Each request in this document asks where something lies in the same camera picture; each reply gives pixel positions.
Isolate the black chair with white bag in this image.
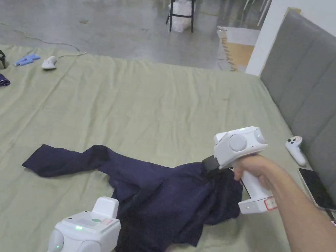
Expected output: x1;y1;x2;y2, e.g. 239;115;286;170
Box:
165;0;197;33

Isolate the blue plastic object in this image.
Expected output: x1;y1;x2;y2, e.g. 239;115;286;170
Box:
14;54;41;66

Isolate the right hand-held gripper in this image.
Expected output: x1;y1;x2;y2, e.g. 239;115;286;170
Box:
202;126;278;215

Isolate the white hand controller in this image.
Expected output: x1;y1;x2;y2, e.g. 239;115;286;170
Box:
285;136;307;166

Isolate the person's right forearm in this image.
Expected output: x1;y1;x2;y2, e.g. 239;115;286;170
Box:
272;167;336;252

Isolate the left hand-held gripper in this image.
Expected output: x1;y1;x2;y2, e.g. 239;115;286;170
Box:
47;196;121;252

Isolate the black smartphone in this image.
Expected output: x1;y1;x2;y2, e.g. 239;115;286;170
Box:
298;168;336;211

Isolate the dark blue shirt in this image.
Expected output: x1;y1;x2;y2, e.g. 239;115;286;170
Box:
22;143;243;252

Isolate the bed with pale green sheet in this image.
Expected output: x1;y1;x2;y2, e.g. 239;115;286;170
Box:
0;45;336;252

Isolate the white cable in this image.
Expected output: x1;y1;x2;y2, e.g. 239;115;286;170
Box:
0;22;87;59

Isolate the white handheld device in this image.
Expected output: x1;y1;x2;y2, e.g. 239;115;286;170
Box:
41;56;57;70

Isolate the person's right hand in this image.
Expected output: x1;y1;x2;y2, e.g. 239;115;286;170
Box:
233;155;283;193

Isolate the grey padded headboard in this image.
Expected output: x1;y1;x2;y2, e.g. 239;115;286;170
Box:
260;8;336;201

